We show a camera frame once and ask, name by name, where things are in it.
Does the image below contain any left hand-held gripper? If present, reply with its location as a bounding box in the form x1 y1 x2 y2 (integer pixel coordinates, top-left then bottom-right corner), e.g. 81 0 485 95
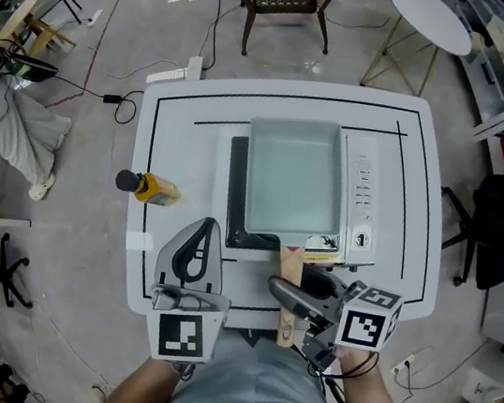
139 209 245 372

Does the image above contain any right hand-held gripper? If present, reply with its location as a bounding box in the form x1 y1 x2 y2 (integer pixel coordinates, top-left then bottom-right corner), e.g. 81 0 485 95
255 261 407 381

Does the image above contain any grey rectangular frying pan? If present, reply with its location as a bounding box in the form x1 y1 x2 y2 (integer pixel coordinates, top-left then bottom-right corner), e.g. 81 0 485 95
215 109 359 354

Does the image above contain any white portable stove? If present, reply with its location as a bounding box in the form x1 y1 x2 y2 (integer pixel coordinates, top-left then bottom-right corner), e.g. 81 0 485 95
213 114 395 276

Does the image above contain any person's left forearm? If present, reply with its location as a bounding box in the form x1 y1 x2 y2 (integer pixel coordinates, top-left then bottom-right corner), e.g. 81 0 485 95
99 347 190 403

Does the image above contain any person's right forearm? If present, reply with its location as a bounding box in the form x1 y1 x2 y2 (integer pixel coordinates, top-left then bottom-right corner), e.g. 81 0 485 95
326 344 404 403

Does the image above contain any yellow bottle black cap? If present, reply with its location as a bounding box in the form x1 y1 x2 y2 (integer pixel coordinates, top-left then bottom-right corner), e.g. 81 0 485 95
112 167 185 210

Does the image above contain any person's grey-blue clothing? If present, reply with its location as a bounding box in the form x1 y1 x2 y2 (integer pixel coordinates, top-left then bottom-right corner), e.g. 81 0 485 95
143 316 381 403

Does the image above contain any white floor socket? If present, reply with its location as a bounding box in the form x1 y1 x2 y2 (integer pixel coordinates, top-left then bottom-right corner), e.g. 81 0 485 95
390 351 419 379

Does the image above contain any white power strip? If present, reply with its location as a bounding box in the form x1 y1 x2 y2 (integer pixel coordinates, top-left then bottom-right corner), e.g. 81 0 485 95
145 48 205 93

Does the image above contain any round wooden stool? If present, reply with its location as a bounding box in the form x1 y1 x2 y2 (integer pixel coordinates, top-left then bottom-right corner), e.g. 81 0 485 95
0 0 84 65

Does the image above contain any round white side table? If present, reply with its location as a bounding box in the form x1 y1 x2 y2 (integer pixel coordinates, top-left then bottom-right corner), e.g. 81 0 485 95
358 0 481 105

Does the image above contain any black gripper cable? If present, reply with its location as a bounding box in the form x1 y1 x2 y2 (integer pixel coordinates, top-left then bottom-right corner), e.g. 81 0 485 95
284 342 369 403

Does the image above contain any black power adapter with cable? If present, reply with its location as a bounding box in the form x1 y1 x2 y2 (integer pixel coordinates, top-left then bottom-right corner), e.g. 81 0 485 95
97 84 145 128

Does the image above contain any red floor cable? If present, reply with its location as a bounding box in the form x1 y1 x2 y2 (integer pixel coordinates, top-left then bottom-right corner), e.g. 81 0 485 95
43 0 122 119

